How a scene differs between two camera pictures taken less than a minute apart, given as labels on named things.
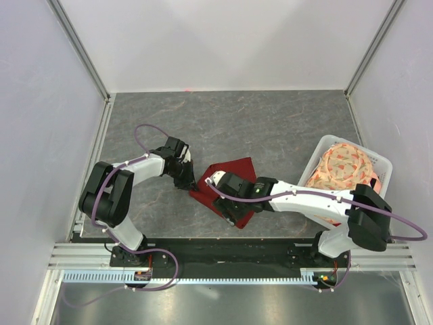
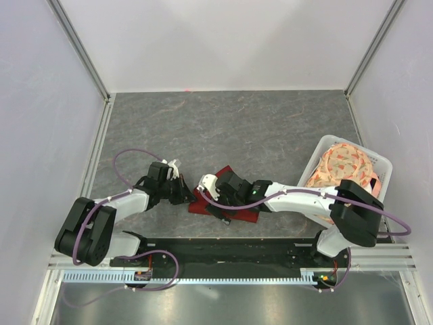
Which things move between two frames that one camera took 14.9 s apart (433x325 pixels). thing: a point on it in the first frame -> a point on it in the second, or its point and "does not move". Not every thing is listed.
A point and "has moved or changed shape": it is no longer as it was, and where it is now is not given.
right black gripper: x=222 y=205 does not move
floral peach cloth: x=342 y=166 does not move
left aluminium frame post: x=77 y=44 does not move
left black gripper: x=188 y=182 -> x=183 y=193
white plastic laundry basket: x=382 y=168 does not move
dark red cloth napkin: x=203 y=193 has moved or changed shape
